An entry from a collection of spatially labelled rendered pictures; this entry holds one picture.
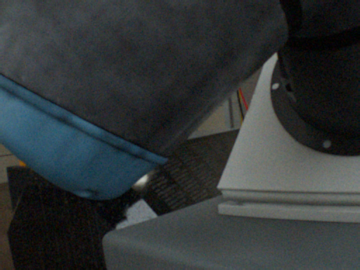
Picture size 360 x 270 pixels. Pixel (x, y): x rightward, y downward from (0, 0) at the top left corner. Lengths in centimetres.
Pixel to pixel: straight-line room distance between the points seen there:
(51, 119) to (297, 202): 23
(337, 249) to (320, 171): 10
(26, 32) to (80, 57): 4
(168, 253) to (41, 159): 14
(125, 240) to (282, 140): 17
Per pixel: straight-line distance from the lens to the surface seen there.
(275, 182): 38
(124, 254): 36
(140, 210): 115
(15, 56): 22
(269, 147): 40
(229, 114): 422
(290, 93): 40
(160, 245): 34
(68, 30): 21
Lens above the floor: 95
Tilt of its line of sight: 3 degrees down
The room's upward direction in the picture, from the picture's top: 5 degrees counter-clockwise
